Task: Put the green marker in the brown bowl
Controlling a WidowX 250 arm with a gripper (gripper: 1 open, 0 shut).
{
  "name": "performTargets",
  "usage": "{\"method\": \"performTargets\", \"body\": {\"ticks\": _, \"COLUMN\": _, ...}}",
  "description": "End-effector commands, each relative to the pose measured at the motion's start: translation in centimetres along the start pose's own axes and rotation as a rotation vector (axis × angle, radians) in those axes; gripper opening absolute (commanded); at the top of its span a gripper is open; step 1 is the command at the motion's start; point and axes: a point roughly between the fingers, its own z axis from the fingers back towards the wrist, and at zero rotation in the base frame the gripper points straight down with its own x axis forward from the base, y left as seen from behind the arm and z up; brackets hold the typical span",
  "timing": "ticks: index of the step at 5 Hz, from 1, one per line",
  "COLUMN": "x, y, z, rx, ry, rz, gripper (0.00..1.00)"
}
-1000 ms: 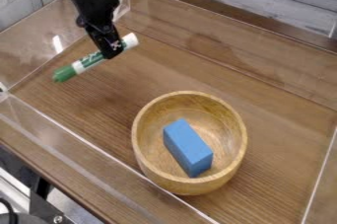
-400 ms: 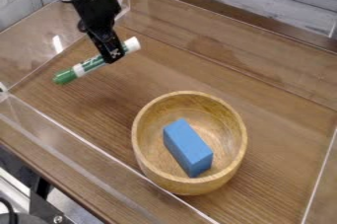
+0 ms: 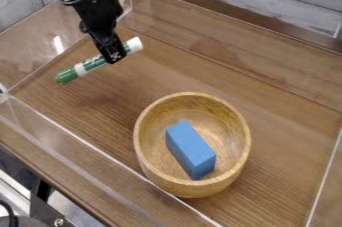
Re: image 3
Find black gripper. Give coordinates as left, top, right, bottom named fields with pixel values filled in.
left=61, top=0, right=126, bottom=64

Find green Expo marker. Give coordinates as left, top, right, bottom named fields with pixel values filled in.
left=54, top=37, right=142, bottom=84

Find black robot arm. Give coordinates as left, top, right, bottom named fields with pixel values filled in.
left=60, top=0, right=126, bottom=64

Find brown wooden bowl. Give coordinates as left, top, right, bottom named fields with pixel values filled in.
left=133, top=92, right=251, bottom=198

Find clear acrylic tray walls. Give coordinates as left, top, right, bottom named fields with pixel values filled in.
left=0, top=0, right=342, bottom=227

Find blue rectangular block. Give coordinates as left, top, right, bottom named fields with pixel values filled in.
left=165, top=120, right=216, bottom=180

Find black metal table bracket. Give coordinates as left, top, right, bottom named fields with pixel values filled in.
left=29, top=180, right=76, bottom=227

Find black cable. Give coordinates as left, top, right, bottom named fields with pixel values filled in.
left=0, top=200, right=21, bottom=227

